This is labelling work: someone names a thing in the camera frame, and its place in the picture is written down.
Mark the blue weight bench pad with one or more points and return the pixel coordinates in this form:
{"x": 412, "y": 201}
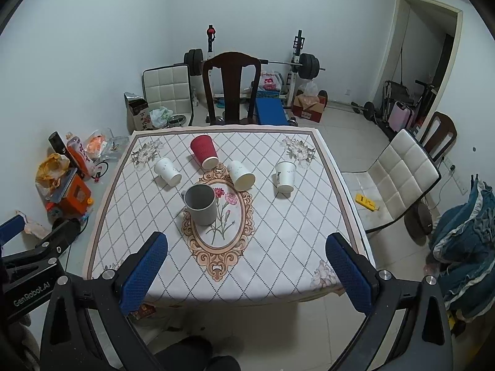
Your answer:
{"x": 270, "y": 112}

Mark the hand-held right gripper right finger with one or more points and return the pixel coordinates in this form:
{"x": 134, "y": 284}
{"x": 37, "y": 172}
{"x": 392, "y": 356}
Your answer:
{"x": 350, "y": 274}

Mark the red and white plastic bag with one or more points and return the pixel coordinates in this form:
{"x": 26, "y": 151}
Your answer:
{"x": 270, "y": 82}

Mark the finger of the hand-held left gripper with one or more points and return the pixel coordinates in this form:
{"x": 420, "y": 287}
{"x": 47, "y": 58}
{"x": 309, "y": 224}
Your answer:
{"x": 11, "y": 227}
{"x": 58, "y": 239}

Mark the black folded cart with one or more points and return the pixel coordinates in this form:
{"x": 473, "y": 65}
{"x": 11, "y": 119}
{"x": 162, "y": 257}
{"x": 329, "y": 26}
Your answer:
{"x": 394, "y": 96}

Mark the red packet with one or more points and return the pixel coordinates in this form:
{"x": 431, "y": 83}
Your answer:
{"x": 142, "y": 311}

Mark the teal ruffled cloth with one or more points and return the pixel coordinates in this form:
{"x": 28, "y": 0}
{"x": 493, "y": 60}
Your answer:
{"x": 464, "y": 239}

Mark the clear plastic package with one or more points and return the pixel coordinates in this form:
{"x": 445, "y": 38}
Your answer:
{"x": 116, "y": 147}

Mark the red paper cup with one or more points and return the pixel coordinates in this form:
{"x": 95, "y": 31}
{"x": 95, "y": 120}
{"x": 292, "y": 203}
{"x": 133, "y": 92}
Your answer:
{"x": 201, "y": 148}

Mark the brown cardboard box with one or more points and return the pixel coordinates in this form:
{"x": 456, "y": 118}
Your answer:
{"x": 309, "y": 110}

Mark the small black barbell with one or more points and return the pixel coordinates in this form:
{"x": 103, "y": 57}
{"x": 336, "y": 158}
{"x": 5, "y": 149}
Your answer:
{"x": 367, "y": 110}

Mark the dark wooden chair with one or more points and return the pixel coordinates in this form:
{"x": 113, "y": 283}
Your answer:
{"x": 232, "y": 85}
{"x": 448, "y": 131}

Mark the white power strip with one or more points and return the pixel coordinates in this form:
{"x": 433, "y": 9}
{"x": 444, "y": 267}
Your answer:
{"x": 457, "y": 179}

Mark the grey mug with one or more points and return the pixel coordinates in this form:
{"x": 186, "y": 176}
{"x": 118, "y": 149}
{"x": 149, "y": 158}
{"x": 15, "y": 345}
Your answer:
{"x": 201, "y": 210}

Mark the crumpled paper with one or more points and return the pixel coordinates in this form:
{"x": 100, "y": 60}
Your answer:
{"x": 33, "y": 226}

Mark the door frame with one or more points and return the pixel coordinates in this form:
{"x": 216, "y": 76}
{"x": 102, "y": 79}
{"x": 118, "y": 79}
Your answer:
{"x": 390, "y": 46}

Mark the orange and white plastic bag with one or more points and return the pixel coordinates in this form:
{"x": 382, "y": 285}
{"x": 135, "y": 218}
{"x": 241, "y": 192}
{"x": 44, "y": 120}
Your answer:
{"x": 96, "y": 145}

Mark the green and white plastic bag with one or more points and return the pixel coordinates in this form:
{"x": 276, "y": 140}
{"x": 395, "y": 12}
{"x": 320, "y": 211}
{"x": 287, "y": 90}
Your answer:
{"x": 160, "y": 116}

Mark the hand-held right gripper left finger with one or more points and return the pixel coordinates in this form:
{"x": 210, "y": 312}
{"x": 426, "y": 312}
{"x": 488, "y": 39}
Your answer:
{"x": 144, "y": 274}

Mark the white padded chair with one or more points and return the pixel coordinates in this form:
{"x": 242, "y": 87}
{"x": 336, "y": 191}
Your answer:
{"x": 402, "y": 170}
{"x": 166, "y": 85}

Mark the red and white snack bag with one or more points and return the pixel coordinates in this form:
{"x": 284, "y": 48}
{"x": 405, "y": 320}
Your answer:
{"x": 79, "y": 154}

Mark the yellow hand tool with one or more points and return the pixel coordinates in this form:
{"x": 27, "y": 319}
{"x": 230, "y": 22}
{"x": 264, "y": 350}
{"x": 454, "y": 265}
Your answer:
{"x": 365, "y": 201}

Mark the clear plastic bag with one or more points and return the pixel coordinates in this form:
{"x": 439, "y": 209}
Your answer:
{"x": 310, "y": 88}

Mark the white paper cup dark print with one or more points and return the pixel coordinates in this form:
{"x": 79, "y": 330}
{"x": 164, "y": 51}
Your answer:
{"x": 285, "y": 176}

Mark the metal bowl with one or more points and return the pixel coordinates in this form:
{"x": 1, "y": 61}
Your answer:
{"x": 178, "y": 119}

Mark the black scooter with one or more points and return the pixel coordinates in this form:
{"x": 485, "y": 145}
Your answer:
{"x": 425, "y": 92}

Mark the yellow plastic bag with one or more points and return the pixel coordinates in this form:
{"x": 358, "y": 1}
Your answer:
{"x": 50, "y": 170}

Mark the open cardboard box red print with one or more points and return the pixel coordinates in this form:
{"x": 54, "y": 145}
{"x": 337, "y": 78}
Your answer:
{"x": 139, "y": 118}

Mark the white weight bench rack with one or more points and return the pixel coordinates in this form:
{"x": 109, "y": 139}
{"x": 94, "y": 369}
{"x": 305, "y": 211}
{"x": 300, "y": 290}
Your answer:
{"x": 296, "y": 83}

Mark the black rectangular device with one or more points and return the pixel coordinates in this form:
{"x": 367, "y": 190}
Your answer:
{"x": 60, "y": 145}

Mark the floral printed tablecloth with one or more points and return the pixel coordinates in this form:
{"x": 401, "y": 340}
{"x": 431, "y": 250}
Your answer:
{"x": 290, "y": 239}

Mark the pink suitcase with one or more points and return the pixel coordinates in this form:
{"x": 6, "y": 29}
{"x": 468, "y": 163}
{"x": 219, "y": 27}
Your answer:
{"x": 401, "y": 118}

